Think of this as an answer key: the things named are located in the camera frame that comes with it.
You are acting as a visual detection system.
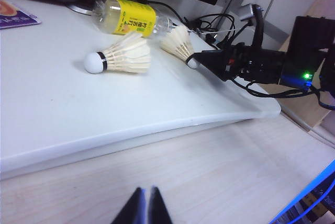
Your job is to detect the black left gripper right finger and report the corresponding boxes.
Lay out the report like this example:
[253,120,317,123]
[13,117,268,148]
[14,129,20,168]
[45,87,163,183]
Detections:
[148,186,173,224]

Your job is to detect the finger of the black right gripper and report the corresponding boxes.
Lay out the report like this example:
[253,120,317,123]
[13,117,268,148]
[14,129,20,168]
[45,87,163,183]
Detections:
[198,55,233,83]
[188,49,231,62]

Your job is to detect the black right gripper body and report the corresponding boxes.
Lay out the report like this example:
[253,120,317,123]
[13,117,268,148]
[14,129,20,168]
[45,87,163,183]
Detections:
[224,44,286,85]

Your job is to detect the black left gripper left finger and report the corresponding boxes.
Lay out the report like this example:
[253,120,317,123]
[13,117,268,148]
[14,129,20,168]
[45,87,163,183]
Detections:
[111,187,147,224]

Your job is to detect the white feather shuttlecock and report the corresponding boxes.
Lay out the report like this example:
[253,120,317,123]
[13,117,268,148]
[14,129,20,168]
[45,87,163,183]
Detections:
[159,25,200,69]
[83,31,153,76]

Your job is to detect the grey aluminium office partition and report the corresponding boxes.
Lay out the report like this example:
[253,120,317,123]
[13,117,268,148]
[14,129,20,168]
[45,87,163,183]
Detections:
[217,0,293,46]

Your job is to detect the clear bottle yellow label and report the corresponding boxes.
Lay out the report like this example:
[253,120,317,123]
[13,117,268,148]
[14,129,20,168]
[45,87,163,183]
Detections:
[91,0,175,39]

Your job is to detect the white desk riser board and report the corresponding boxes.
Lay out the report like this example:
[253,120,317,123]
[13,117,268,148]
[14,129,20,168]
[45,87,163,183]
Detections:
[0,0,282,180]

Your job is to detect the purple orange key card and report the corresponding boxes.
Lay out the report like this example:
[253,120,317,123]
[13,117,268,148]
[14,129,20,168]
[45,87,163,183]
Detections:
[0,0,43,31]

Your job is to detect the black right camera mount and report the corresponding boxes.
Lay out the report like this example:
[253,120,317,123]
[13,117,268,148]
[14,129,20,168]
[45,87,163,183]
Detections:
[252,9,266,51]

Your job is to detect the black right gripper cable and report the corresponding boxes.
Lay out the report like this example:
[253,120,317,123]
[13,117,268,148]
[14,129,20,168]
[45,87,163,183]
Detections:
[230,76,324,100]

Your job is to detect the tangled black cables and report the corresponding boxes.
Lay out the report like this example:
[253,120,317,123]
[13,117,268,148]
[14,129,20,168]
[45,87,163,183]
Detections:
[146,0,253,48]

